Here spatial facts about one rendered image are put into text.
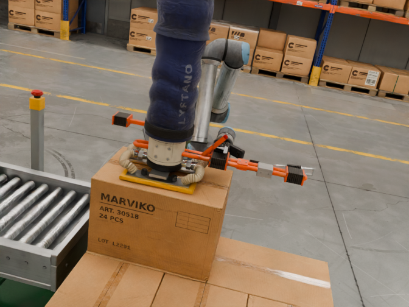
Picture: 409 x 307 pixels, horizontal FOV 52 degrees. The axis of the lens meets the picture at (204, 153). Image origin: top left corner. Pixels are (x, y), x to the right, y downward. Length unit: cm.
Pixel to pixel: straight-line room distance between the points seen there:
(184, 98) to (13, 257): 107
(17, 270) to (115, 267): 45
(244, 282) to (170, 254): 38
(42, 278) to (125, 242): 41
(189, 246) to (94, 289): 45
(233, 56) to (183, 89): 58
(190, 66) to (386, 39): 916
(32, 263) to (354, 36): 934
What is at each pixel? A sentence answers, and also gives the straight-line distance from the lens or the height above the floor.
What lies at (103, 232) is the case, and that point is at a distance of 205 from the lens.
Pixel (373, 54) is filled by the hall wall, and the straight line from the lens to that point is 1072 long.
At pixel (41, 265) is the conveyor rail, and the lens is 210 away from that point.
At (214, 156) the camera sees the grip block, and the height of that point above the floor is 109.
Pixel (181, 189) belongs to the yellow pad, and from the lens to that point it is 187.
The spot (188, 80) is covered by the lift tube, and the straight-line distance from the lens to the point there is 176.
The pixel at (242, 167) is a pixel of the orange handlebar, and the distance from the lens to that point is 191.
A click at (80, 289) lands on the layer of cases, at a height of 54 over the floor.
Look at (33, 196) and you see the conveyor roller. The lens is 258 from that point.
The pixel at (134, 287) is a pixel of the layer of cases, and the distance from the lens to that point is 197.
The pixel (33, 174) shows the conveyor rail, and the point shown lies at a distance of 271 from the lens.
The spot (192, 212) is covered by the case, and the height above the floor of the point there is 89.
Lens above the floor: 186
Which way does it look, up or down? 24 degrees down
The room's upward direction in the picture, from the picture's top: 10 degrees clockwise
